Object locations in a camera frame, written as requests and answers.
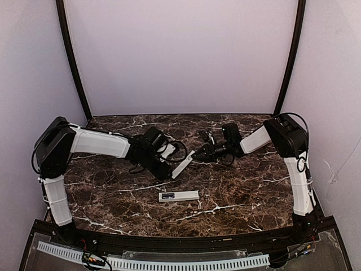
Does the right black frame post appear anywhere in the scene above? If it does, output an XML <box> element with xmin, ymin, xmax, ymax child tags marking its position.
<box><xmin>273</xmin><ymin>0</ymin><xmax>306</xmax><ymax>116</ymax></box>

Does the black frame post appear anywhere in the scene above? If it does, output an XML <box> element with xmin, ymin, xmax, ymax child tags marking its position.
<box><xmin>55</xmin><ymin>0</ymin><xmax>93</xmax><ymax>122</ymax></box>
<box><xmin>273</xmin><ymin>0</ymin><xmax>306</xmax><ymax>116</ymax></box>

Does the right white cable duct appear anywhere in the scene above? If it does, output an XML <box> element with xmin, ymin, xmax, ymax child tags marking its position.
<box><xmin>107</xmin><ymin>254</ymin><xmax>270</xmax><ymax>271</ymax></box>

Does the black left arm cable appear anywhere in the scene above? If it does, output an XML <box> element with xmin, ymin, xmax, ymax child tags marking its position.
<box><xmin>129</xmin><ymin>140</ymin><xmax>188</xmax><ymax>175</ymax></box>

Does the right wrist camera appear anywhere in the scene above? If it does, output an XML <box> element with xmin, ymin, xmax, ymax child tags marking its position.
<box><xmin>199</xmin><ymin>130</ymin><xmax>217</xmax><ymax>145</ymax></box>

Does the white remote control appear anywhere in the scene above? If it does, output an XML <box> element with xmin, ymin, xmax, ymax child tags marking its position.
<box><xmin>159</xmin><ymin>190</ymin><xmax>200</xmax><ymax>202</ymax></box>

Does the white battery cover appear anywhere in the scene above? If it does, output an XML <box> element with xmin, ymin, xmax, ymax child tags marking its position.
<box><xmin>171</xmin><ymin>151</ymin><xmax>195</xmax><ymax>179</ymax></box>

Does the left black frame post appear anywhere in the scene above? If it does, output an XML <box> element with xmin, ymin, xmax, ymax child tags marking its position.
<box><xmin>55</xmin><ymin>0</ymin><xmax>93</xmax><ymax>122</ymax></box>

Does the white cable duct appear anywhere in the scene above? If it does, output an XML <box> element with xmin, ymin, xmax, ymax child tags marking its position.
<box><xmin>37</xmin><ymin>241</ymin><xmax>82</xmax><ymax>264</ymax></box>
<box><xmin>107</xmin><ymin>254</ymin><xmax>270</xmax><ymax>271</ymax></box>

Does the left white cable duct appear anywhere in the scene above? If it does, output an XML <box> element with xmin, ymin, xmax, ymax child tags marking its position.
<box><xmin>37</xmin><ymin>241</ymin><xmax>82</xmax><ymax>264</ymax></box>

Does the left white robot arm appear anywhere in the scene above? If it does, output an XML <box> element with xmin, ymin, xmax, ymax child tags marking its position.
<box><xmin>31</xmin><ymin>117</ymin><xmax>172</xmax><ymax>226</ymax></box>

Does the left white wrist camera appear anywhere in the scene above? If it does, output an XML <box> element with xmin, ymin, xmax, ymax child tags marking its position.
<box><xmin>160</xmin><ymin>144</ymin><xmax>175</xmax><ymax>162</ymax></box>

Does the black front rail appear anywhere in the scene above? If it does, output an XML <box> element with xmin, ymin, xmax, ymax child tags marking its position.
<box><xmin>76</xmin><ymin>227</ymin><xmax>294</xmax><ymax>253</ymax></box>

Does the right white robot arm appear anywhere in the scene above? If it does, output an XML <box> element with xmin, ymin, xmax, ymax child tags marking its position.
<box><xmin>192</xmin><ymin>113</ymin><xmax>318</xmax><ymax>242</ymax></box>

